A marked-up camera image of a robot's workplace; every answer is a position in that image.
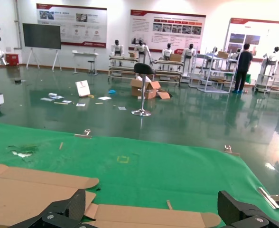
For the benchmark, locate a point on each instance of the white paper shopping bag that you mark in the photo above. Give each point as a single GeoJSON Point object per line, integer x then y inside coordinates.
{"type": "Point", "coordinates": [83, 89]}

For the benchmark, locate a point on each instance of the medium cardboard box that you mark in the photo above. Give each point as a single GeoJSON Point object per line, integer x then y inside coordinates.
{"type": "Point", "coordinates": [175, 57]}
{"type": "Point", "coordinates": [222, 54]}

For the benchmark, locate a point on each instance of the red topped photo info board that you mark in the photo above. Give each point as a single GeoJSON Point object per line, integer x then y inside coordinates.
{"type": "Point", "coordinates": [267, 31]}

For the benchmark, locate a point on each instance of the white humanoid robot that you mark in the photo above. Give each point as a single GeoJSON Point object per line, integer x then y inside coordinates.
{"type": "Point", "coordinates": [211, 53]}
{"type": "Point", "coordinates": [235, 54]}
{"type": "Point", "coordinates": [117, 50]}
{"type": "Point", "coordinates": [167, 52]}
{"type": "Point", "coordinates": [271, 58]}
{"type": "Point", "coordinates": [141, 50]}
{"type": "Point", "coordinates": [189, 53]}

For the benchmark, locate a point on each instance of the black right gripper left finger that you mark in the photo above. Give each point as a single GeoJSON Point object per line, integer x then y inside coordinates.
{"type": "Point", "coordinates": [76, 204]}

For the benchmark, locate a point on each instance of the blue cap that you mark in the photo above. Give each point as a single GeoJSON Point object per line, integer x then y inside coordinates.
{"type": "Point", "coordinates": [112, 91]}

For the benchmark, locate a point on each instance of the green table cloth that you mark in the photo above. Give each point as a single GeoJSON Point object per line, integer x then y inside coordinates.
{"type": "Point", "coordinates": [153, 171]}

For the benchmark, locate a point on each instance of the green covered table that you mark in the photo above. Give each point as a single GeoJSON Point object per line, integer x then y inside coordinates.
{"type": "Point", "coordinates": [248, 78]}

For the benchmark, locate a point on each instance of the brown cardboard mailer box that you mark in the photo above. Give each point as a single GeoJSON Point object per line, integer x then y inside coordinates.
{"type": "Point", "coordinates": [142, 215]}
{"type": "Point", "coordinates": [23, 190]}

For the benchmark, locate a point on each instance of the small black device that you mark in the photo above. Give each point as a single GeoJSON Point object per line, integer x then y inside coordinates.
{"type": "Point", "coordinates": [18, 81]}

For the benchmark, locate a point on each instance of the black display on white stand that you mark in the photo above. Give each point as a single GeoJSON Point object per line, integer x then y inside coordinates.
{"type": "Point", "coordinates": [42, 35]}

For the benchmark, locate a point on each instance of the white desk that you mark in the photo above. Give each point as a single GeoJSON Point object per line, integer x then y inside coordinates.
{"type": "Point", "coordinates": [85, 54]}

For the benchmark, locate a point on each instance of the small cardboard box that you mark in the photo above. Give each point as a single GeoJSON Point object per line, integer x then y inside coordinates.
{"type": "Point", "coordinates": [132, 54]}

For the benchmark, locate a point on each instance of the small wooden stick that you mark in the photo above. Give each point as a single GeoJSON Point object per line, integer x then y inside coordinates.
{"type": "Point", "coordinates": [61, 145]}

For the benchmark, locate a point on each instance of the white shelf frame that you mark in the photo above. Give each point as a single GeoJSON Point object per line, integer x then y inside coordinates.
{"type": "Point", "coordinates": [209, 89]}

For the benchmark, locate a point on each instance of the red cabinet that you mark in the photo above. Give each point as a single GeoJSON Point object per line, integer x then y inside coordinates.
{"type": "Point", "coordinates": [12, 59]}

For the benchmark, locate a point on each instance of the black bar stool chrome base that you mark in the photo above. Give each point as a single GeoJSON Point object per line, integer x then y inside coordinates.
{"type": "Point", "coordinates": [143, 69]}

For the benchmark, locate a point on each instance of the white info board red strip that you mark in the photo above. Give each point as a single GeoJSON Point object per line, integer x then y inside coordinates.
{"type": "Point", "coordinates": [82, 19]}

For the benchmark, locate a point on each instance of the white paper sheet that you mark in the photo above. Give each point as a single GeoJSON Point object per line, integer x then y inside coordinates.
{"type": "Point", "coordinates": [67, 101]}
{"type": "Point", "coordinates": [122, 108]}
{"type": "Point", "coordinates": [80, 104]}
{"type": "Point", "coordinates": [104, 97]}
{"type": "Point", "coordinates": [47, 99]}
{"type": "Point", "coordinates": [57, 97]}

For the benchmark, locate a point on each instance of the silver binder clip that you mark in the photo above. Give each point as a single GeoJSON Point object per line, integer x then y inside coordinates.
{"type": "Point", "coordinates": [229, 152]}
{"type": "Point", "coordinates": [270, 199]}
{"type": "Point", "coordinates": [82, 135]}

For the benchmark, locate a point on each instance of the long yellow strip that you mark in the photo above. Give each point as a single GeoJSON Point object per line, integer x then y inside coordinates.
{"type": "Point", "coordinates": [61, 102]}

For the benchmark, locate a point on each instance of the small black stool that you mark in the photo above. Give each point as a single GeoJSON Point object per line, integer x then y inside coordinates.
{"type": "Point", "coordinates": [91, 62]}

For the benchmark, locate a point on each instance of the person in black shirt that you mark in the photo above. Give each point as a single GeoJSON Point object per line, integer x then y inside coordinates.
{"type": "Point", "coordinates": [244, 61]}

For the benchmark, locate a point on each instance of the metal rack cart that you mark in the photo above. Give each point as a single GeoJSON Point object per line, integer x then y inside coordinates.
{"type": "Point", "coordinates": [123, 58]}
{"type": "Point", "coordinates": [165, 62]}
{"type": "Point", "coordinates": [272, 79]}

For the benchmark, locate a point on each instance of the red framed info board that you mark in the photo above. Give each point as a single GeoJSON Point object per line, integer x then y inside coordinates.
{"type": "Point", "coordinates": [142, 26]}

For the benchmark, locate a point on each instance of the flat cardboard piece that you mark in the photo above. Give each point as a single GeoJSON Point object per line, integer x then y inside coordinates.
{"type": "Point", "coordinates": [163, 95]}

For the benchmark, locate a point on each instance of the large open cardboard carton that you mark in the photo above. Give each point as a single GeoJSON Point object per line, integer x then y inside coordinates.
{"type": "Point", "coordinates": [140, 90]}

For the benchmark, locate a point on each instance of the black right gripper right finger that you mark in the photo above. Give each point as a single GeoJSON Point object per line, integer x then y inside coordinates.
{"type": "Point", "coordinates": [232, 209]}

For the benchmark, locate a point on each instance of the white plastic packet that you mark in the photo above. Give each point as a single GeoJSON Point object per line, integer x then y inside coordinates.
{"type": "Point", "coordinates": [52, 94]}

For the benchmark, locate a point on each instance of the small wooden piece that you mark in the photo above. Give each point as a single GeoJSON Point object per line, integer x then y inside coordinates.
{"type": "Point", "coordinates": [169, 204]}

